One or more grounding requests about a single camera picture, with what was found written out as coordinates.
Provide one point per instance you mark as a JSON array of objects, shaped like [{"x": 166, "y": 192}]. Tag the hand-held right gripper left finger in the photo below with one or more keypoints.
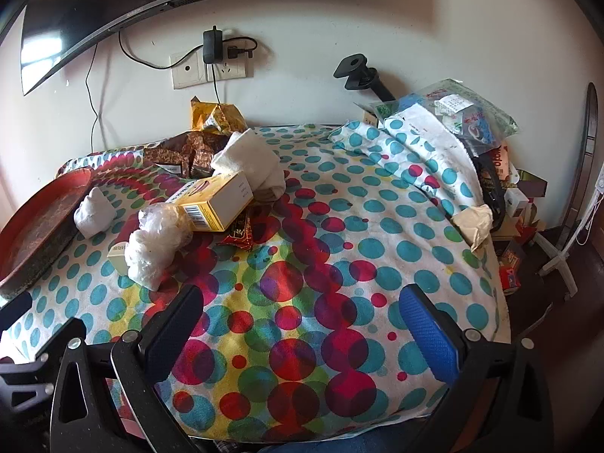
[{"x": 175, "y": 322}]

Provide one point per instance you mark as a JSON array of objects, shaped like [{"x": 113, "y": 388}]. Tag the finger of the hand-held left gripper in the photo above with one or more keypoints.
[
  {"x": 14, "y": 305},
  {"x": 23, "y": 382}
]

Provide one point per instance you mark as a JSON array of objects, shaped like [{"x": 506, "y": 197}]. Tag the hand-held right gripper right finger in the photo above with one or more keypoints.
[{"x": 430, "y": 336}]

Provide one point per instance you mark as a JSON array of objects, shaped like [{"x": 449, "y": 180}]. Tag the red round tray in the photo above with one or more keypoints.
[{"x": 35, "y": 226}]

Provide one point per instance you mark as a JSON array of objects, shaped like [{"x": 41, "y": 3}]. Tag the yellow cardboard box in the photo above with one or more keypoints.
[{"x": 213, "y": 200}]

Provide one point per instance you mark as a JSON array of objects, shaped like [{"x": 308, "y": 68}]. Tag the brown snack bag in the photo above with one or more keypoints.
[{"x": 186, "y": 151}]

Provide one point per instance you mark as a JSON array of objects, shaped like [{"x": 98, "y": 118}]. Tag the yellow snack bag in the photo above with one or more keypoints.
[{"x": 214, "y": 114}]

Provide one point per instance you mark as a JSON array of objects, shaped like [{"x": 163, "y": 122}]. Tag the crumpled clear plastic bag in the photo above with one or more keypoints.
[{"x": 158, "y": 240}]

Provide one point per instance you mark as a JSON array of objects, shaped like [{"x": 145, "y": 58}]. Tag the small cream box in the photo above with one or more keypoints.
[{"x": 118, "y": 257}]

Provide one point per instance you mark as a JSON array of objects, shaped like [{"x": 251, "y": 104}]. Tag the small red box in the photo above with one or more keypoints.
[{"x": 509, "y": 278}]

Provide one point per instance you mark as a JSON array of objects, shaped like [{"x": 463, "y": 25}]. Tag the dark red candy wrapper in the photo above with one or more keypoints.
[{"x": 240, "y": 232}]

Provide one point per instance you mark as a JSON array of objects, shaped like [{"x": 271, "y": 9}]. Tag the crumpled beige paper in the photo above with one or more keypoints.
[{"x": 474, "y": 227}]

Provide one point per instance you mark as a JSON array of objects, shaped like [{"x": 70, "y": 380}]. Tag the crumpled white tissue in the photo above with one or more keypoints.
[{"x": 94, "y": 214}]

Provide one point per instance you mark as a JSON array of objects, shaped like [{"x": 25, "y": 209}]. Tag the polka dot tablecloth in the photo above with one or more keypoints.
[{"x": 330, "y": 255}]

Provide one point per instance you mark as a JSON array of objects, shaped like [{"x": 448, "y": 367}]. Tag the white fan stand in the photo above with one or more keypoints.
[{"x": 561, "y": 255}]

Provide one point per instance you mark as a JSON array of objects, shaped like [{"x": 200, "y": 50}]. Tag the small white box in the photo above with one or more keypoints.
[{"x": 516, "y": 204}]

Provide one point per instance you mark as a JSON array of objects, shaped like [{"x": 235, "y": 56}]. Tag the white folded towel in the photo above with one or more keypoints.
[{"x": 250, "y": 163}]

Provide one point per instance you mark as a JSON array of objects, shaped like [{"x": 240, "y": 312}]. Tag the clear bag of packets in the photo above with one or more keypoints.
[{"x": 448, "y": 108}]

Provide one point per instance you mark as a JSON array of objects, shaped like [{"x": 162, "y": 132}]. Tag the small brown cardboard box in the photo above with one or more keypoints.
[{"x": 370, "y": 115}]

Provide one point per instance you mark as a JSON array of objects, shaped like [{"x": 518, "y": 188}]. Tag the black power adapter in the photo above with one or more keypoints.
[{"x": 213, "y": 46}]

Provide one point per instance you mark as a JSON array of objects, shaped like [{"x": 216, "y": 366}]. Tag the black plug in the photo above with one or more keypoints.
[{"x": 237, "y": 50}]

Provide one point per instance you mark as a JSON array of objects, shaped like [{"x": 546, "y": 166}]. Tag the dark curved wooden frame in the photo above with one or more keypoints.
[{"x": 585, "y": 151}]

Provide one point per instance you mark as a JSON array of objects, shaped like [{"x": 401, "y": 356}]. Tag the white wall socket plate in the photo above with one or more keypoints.
[{"x": 210, "y": 70}]

